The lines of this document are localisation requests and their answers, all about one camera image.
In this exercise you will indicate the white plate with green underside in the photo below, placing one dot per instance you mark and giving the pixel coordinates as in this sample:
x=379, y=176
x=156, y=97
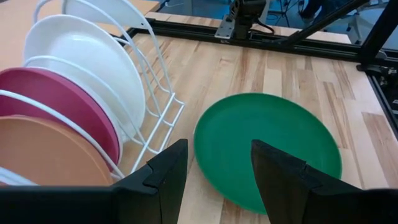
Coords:
x=87, y=56

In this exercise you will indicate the orange plate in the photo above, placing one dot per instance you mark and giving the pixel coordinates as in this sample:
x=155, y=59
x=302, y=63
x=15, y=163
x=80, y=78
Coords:
x=46, y=152

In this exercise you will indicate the white plate with pink underside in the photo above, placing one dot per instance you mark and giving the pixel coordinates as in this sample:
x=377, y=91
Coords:
x=56, y=93

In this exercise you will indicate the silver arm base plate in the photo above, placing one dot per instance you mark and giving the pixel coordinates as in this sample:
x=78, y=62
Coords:
x=224, y=29

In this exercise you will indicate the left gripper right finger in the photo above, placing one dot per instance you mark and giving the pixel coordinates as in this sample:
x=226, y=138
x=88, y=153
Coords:
x=311, y=202

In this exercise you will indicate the black aluminium rig frame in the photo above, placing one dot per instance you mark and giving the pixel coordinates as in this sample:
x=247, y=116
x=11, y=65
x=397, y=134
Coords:
x=295, y=45

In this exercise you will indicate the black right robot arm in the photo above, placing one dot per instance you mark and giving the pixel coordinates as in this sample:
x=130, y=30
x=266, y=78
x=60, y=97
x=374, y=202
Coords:
x=245, y=12

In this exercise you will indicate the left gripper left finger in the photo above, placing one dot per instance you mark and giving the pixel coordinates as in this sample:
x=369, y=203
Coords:
x=93, y=205

